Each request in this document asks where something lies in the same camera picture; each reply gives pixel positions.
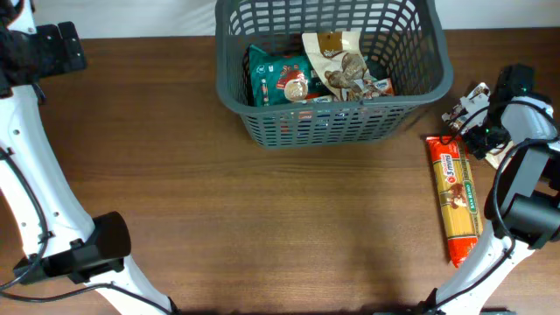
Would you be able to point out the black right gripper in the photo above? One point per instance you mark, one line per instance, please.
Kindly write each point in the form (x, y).
(479, 143)

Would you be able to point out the white rice pouch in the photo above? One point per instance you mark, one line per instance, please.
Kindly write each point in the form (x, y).
(451, 119)

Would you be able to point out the orange San Remo spaghetti pack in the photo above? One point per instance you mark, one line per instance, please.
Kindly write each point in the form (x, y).
(456, 196)

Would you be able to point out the multicolour tissue multipack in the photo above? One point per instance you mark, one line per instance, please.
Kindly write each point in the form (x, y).
(368, 90)

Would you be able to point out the beige brown nut pouch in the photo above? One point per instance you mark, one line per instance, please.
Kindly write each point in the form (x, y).
(336, 58)

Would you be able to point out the green Nescafe coffee bag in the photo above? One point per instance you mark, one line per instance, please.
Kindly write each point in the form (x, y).
(279, 80)

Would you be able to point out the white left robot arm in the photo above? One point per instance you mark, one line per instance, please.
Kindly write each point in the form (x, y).
(60, 239)

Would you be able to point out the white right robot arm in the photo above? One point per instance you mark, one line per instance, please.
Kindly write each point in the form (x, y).
(497, 175)

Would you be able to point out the grey plastic basket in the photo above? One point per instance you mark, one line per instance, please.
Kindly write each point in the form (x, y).
(402, 39)

